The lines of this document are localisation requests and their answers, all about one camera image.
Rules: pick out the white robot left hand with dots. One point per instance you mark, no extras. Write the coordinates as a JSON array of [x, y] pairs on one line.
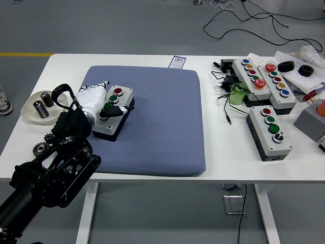
[[91, 97]]

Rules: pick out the grey three-button control box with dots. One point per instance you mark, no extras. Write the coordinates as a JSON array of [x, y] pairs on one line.
[[113, 127]]

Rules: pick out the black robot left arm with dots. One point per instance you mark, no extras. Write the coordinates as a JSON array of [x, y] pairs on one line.
[[50, 178]]

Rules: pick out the five-button box red mushroom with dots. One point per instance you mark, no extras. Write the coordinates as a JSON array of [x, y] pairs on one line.
[[243, 73], [289, 100]]

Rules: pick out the grey four-button selector box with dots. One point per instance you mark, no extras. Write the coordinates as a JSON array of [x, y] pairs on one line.
[[261, 132]]

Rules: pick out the dark cylindrical battery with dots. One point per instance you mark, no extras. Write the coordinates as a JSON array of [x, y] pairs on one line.
[[41, 109], [47, 99]]

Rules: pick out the small black gear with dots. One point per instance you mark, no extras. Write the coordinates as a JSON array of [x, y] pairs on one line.
[[48, 138]]

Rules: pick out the white shallow dish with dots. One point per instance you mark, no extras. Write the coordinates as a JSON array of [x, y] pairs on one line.
[[29, 111]]

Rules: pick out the blue-grey padded mat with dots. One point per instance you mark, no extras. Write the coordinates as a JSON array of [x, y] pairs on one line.
[[162, 114]]

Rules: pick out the grey white shoe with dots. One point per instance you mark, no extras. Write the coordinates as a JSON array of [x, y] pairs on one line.
[[5, 104]]

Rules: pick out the purple label sticker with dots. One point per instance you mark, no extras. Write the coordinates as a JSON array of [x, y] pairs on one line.
[[177, 62]]

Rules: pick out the white table leg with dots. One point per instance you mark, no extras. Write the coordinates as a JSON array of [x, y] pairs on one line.
[[85, 216], [269, 216]]

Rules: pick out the black electronic device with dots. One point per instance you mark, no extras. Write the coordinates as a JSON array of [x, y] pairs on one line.
[[226, 63]]

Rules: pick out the black power adapter plug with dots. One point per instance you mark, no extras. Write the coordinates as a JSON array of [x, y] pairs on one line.
[[229, 80]]

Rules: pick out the metal floor socket plate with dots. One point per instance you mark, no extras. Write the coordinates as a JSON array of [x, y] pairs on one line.
[[232, 204]]

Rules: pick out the white foam board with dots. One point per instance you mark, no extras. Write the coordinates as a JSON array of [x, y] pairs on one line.
[[302, 81]]

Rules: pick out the grey block box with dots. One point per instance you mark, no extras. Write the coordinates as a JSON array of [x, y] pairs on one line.
[[307, 122]]

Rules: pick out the red knob tool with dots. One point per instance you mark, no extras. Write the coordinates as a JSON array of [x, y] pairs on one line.
[[309, 96]]

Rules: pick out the clear bubble wrap bag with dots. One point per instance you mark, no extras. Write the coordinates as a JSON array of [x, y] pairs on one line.
[[312, 54]]

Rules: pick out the orange cylinder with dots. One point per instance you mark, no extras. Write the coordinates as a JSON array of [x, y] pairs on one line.
[[322, 108]]

